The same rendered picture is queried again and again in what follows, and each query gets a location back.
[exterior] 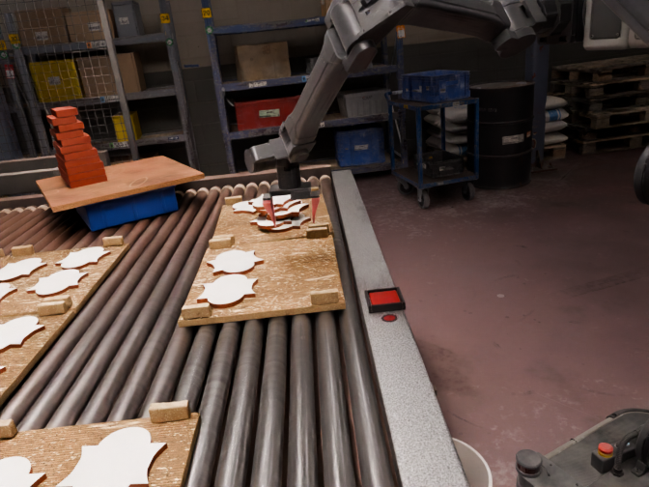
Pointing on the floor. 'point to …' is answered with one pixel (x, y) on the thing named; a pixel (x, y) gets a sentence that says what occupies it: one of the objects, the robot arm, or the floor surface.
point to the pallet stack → (604, 102)
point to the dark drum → (502, 133)
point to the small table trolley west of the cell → (409, 178)
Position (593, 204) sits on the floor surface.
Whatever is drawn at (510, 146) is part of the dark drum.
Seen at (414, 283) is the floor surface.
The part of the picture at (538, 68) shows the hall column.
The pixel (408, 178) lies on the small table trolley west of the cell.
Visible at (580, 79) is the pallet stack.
